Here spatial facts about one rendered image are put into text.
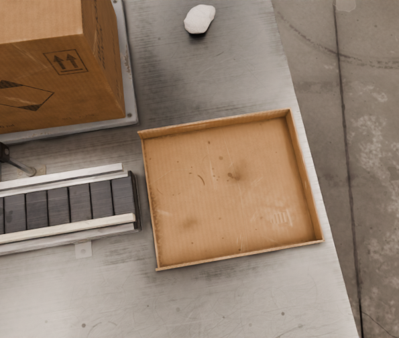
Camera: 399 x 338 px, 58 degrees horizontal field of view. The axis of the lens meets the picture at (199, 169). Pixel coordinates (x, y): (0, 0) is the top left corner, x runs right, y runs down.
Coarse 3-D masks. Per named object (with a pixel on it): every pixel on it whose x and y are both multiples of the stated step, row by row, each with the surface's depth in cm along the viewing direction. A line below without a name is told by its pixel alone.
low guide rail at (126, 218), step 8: (112, 216) 60; (120, 216) 60; (128, 216) 60; (64, 224) 59; (72, 224) 59; (80, 224) 59; (88, 224) 59; (96, 224) 59; (104, 224) 59; (112, 224) 60; (16, 232) 59; (24, 232) 59; (32, 232) 59; (40, 232) 59; (48, 232) 59; (56, 232) 59; (64, 232) 60; (0, 240) 59; (8, 240) 59; (16, 240) 60
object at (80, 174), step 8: (88, 168) 57; (96, 168) 57; (104, 168) 57; (112, 168) 57; (120, 168) 57; (40, 176) 57; (48, 176) 57; (56, 176) 57; (64, 176) 57; (72, 176) 57; (80, 176) 57; (88, 176) 57; (0, 184) 56; (8, 184) 56; (16, 184) 56; (24, 184) 56; (32, 184) 57; (40, 184) 57
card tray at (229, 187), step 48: (144, 144) 71; (192, 144) 71; (240, 144) 71; (288, 144) 71; (192, 192) 69; (240, 192) 69; (288, 192) 69; (192, 240) 66; (240, 240) 66; (288, 240) 66
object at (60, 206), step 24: (48, 192) 64; (72, 192) 64; (96, 192) 64; (120, 192) 64; (0, 216) 63; (24, 216) 63; (48, 216) 64; (72, 216) 63; (96, 216) 63; (24, 240) 66
